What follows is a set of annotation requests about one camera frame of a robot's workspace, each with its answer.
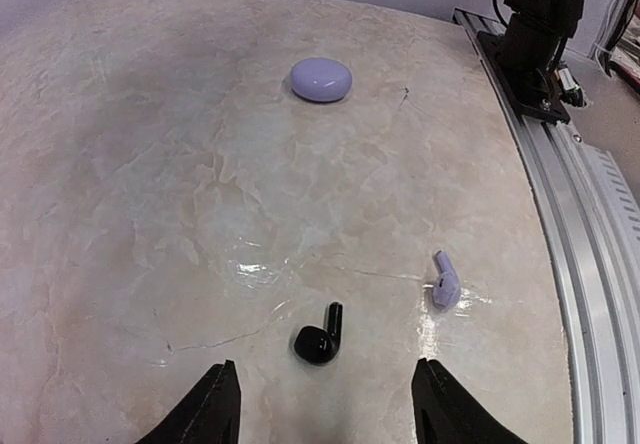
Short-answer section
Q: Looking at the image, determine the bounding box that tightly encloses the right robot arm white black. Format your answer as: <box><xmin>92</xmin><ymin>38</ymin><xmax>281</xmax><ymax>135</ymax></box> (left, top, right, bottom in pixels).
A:
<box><xmin>498</xmin><ymin>0</ymin><xmax>585</xmax><ymax>94</ymax></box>

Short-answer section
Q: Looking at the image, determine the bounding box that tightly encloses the aluminium front rail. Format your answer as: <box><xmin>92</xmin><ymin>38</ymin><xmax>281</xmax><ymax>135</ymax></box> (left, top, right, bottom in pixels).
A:
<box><xmin>453</xmin><ymin>9</ymin><xmax>639</xmax><ymax>443</ymax></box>

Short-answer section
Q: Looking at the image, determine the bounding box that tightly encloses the purple charging case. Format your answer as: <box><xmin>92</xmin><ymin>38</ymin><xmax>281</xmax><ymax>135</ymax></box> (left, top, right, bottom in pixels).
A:
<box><xmin>289</xmin><ymin>57</ymin><xmax>353</xmax><ymax>103</ymax></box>

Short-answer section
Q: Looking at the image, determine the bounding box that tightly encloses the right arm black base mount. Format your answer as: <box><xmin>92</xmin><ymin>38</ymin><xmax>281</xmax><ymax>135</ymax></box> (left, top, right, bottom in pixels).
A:
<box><xmin>477</xmin><ymin>31</ymin><xmax>570</xmax><ymax>124</ymax></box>

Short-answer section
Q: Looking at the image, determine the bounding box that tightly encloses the black earbud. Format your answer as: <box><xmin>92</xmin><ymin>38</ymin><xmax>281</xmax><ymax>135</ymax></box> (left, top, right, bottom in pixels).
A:
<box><xmin>293</xmin><ymin>302</ymin><xmax>344</xmax><ymax>366</ymax></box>

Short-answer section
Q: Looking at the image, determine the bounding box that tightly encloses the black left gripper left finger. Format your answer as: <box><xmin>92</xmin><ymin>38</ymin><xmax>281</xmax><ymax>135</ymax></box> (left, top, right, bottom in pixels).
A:
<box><xmin>137</xmin><ymin>360</ymin><xmax>241</xmax><ymax>444</ymax></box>

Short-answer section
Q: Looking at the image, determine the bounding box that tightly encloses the purple earbud near front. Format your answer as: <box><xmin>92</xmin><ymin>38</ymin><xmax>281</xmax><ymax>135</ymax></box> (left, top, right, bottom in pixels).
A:
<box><xmin>432</xmin><ymin>250</ymin><xmax>461</xmax><ymax>311</ymax></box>

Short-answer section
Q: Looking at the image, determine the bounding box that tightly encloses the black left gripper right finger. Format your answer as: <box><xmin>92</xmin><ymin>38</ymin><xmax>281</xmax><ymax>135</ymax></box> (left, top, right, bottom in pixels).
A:
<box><xmin>411</xmin><ymin>358</ymin><xmax>524</xmax><ymax>444</ymax></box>

